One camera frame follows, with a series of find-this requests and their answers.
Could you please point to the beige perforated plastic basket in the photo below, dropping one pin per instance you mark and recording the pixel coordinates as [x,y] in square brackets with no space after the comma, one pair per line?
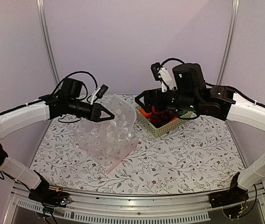
[157,132]

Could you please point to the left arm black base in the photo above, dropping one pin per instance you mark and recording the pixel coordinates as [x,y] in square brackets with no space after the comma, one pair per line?
[50,197]

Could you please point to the dark purple toy grapes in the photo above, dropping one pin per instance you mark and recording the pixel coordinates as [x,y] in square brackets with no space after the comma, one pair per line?
[164,116]

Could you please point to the clear white-dotted zip bag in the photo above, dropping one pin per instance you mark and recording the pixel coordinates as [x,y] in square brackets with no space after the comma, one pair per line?
[113,137]

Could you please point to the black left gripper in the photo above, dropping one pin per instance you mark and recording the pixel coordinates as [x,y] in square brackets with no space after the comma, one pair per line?
[94,115]

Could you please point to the right aluminium frame post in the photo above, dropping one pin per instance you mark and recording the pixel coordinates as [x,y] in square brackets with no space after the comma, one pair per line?
[229,40]

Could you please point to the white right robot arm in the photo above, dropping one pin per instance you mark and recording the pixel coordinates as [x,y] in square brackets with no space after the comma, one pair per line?
[228,103]

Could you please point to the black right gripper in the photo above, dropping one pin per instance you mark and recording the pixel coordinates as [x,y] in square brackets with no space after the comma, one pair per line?
[149,94]

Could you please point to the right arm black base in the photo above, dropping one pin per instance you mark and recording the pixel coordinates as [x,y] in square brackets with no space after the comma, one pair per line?
[231,196]

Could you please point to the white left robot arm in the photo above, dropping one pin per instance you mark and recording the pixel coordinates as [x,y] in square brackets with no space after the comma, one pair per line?
[46,107]

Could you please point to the orange toy fruit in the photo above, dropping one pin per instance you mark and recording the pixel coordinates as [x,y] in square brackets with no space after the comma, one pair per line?
[145,114]

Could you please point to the aluminium frame post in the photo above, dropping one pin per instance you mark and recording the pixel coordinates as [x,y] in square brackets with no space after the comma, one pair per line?
[46,39]
[229,40]

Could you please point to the aluminium front rail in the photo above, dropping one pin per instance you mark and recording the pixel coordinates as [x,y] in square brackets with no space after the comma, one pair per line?
[89,207]

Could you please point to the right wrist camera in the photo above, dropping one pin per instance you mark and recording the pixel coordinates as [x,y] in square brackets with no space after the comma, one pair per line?
[161,74]

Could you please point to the floral patterned table mat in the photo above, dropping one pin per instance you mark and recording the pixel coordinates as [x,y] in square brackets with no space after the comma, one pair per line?
[200,155]

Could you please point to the clear pink-zipper zip bag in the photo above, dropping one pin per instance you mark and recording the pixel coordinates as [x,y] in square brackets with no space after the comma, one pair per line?
[113,156]

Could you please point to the left aluminium frame post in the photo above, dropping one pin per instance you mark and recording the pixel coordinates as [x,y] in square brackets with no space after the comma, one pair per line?
[46,39]

